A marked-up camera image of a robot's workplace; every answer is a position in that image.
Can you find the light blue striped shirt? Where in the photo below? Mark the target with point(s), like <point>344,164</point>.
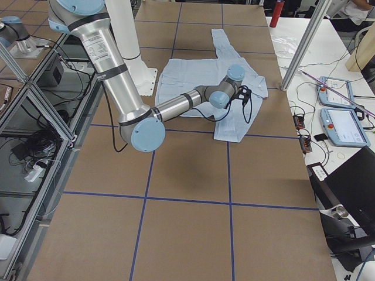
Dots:
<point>180,76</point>

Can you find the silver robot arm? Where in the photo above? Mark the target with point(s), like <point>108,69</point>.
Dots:
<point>140,125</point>

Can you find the brown paper table cover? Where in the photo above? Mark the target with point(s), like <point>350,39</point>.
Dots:
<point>196,208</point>

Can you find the clear plastic zip bag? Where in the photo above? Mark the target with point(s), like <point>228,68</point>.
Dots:
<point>284,46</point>

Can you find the near blue teach pendant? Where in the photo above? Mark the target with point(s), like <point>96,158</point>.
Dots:
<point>343,127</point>

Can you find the white power strip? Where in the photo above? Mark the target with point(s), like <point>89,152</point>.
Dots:
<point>36,171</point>

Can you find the red cylindrical bottle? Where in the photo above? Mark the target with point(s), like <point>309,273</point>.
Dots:
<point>276,13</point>

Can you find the black laptop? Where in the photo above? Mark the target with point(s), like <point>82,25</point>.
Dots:
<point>352,183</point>

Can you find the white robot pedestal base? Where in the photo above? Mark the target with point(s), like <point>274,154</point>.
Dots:
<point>123,25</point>

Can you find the aluminium frame post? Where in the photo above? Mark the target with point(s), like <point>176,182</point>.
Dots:
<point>307,37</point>

